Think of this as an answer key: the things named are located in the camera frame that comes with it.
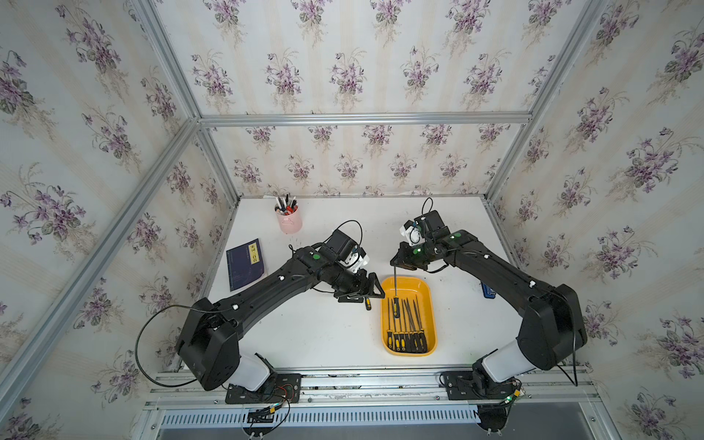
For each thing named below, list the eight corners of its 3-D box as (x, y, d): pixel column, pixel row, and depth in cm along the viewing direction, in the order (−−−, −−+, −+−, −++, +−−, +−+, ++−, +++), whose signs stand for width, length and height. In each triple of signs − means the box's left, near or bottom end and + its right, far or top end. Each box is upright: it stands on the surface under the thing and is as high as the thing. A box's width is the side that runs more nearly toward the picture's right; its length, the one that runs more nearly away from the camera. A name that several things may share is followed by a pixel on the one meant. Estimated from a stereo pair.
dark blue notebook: (233, 289, 95) (230, 285, 92) (227, 253, 104) (225, 249, 102) (268, 277, 98) (266, 273, 96) (259, 243, 107) (257, 239, 105)
